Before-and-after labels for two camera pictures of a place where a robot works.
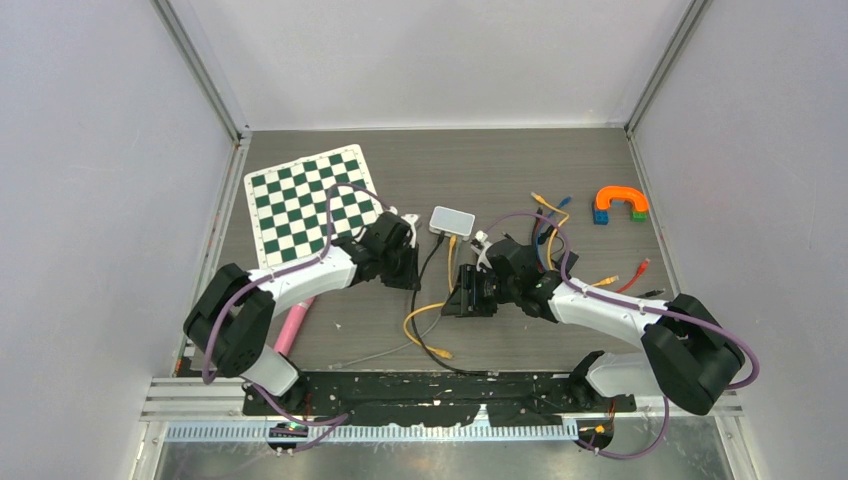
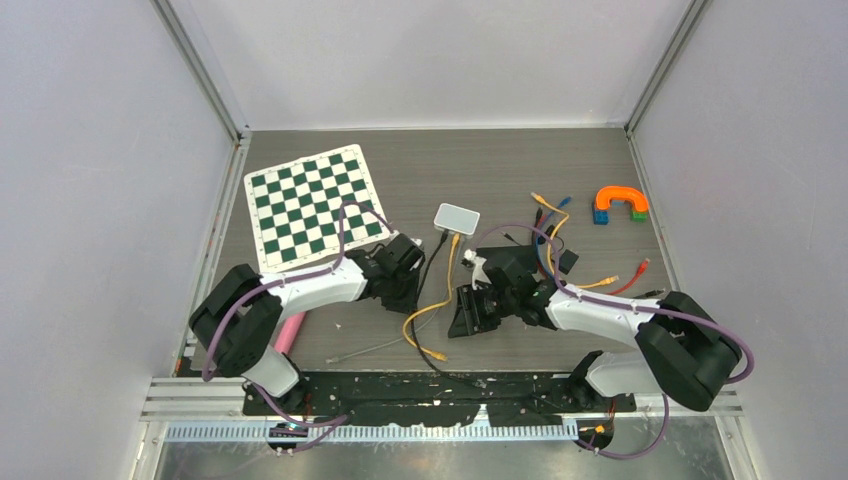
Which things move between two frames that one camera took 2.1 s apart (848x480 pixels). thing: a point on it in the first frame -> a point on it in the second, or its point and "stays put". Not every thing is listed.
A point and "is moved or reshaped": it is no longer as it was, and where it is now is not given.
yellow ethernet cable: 446,353 stays put
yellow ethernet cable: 550,239 stays put
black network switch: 572,258 is moved or reshaped
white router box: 452,222 stays put
